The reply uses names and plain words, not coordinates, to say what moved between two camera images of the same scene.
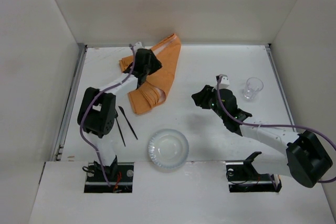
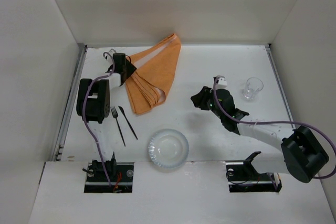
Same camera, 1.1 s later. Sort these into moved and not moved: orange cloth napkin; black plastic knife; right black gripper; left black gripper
Moved: left black gripper
Not moved: right black gripper; orange cloth napkin; black plastic knife
